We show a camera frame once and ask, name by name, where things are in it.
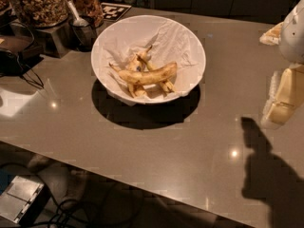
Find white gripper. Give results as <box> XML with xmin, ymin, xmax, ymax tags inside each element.
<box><xmin>259</xmin><ymin>0</ymin><xmax>304</xmax><ymax>129</ymax></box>

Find small yellow banana right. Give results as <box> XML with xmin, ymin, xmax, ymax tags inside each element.
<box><xmin>137</xmin><ymin>55</ymin><xmax>175</xmax><ymax>93</ymax></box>

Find small yellow banana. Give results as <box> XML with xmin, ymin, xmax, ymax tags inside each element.
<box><xmin>137</xmin><ymin>55</ymin><xmax>175</xmax><ymax>93</ymax></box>
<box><xmin>126</xmin><ymin>46</ymin><xmax>152</xmax><ymax>98</ymax></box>

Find white bowl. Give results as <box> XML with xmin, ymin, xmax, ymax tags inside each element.
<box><xmin>90</xmin><ymin>14</ymin><xmax>207</xmax><ymax>105</ymax></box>

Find small yellow banana left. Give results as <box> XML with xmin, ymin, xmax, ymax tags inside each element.
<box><xmin>126</xmin><ymin>46</ymin><xmax>152</xmax><ymax>98</ymax></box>

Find white paper liner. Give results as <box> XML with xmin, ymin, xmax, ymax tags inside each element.
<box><xmin>102</xmin><ymin>18</ymin><xmax>200</xmax><ymax>107</ymax></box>

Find black white fiducial marker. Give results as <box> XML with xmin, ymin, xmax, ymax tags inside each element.
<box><xmin>101</xmin><ymin>2</ymin><xmax>131</xmax><ymax>21</ymax></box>

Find dark cup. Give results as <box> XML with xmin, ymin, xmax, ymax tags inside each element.
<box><xmin>68</xmin><ymin>16</ymin><xmax>97</xmax><ymax>51</ymax></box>

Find white plastic spoon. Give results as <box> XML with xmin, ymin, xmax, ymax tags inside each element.
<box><xmin>66</xmin><ymin>0</ymin><xmax>88</xmax><ymax>27</ymax></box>

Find glass jar of granola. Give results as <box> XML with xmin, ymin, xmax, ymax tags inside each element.
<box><xmin>73</xmin><ymin>0</ymin><xmax>104</xmax><ymax>28</ymax></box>

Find metal stand block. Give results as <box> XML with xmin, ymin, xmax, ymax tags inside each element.
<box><xmin>34</xmin><ymin>21</ymin><xmax>73</xmax><ymax>58</ymax></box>

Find glass jar of nuts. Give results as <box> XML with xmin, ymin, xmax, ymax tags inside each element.
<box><xmin>10</xmin><ymin>0</ymin><xmax>68</xmax><ymax>29</ymax></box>

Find grey metal box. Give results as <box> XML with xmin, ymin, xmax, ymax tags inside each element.
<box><xmin>0</xmin><ymin>176</ymin><xmax>44</xmax><ymax>225</ymax></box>

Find black floor cables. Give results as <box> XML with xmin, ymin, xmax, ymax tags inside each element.
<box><xmin>0</xmin><ymin>161</ymin><xmax>146</xmax><ymax>228</ymax></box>

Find black device with cable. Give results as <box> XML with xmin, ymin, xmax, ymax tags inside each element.
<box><xmin>0</xmin><ymin>22</ymin><xmax>46</xmax><ymax>90</ymax></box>

